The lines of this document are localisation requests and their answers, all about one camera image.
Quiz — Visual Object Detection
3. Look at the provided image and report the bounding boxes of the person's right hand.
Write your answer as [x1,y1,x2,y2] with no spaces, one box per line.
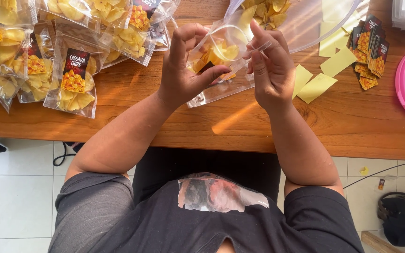
[246,19,296,113]

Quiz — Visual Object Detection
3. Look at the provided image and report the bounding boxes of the person's left hand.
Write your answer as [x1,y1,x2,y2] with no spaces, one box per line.
[157,23,232,113]

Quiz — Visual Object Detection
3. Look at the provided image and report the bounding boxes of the clear zip bag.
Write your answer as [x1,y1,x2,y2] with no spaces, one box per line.
[186,10,274,108]

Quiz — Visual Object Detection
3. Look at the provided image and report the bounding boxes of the yellow paper slip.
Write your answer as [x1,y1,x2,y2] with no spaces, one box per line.
[292,64,314,100]
[319,21,351,58]
[320,46,358,78]
[297,73,338,104]

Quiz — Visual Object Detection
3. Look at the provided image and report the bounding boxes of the yellow chips in zip bag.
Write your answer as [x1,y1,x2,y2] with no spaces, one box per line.
[190,39,240,81]

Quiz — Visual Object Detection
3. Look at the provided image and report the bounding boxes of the large clear plastic container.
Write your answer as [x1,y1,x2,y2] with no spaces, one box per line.
[224,0,362,54]

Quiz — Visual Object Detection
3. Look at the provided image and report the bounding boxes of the heap of loose yellow chips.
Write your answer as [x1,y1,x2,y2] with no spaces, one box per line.
[240,0,292,31]

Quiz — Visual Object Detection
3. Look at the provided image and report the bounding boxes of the black trousers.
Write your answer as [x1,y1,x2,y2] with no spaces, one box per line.
[132,147,281,205]

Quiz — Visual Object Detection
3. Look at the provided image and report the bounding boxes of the stack of dark label stickers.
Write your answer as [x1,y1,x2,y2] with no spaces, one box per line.
[348,14,390,91]

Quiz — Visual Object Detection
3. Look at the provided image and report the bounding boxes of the pile of packed chip bags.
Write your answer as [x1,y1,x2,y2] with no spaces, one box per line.
[0,0,181,119]

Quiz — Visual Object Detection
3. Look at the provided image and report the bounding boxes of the grey printed t-shirt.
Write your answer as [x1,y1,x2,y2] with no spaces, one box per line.
[48,171,365,253]

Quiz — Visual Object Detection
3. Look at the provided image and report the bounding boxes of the wooden board piece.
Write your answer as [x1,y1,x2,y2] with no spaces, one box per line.
[360,231,405,253]

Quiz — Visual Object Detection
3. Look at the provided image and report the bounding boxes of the thin black cable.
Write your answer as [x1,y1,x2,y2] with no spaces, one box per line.
[343,160,405,190]

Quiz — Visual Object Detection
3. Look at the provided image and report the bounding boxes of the looped black cable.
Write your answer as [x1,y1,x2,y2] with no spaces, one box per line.
[52,141,84,167]

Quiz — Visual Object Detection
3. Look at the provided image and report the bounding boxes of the black bag with brown strap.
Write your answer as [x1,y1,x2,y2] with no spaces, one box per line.
[377,191,405,250]

